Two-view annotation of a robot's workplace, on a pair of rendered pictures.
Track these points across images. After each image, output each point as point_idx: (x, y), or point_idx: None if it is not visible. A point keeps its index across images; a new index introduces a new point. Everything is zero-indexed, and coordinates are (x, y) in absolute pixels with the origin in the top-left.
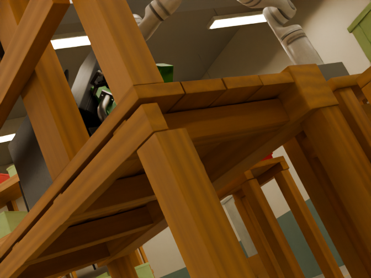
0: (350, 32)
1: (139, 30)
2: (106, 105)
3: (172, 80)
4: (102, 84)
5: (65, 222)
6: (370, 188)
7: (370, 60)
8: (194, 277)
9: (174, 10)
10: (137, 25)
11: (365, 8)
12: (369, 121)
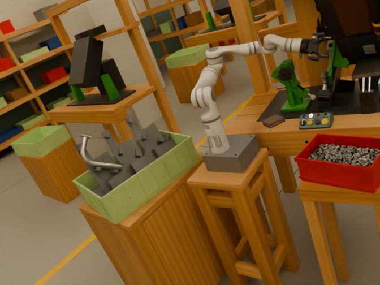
0: (191, 138)
1: (249, 73)
2: (329, 52)
3: (278, 81)
4: (319, 42)
5: None
6: None
7: (197, 155)
8: None
9: (246, 56)
10: (249, 72)
11: (181, 134)
12: None
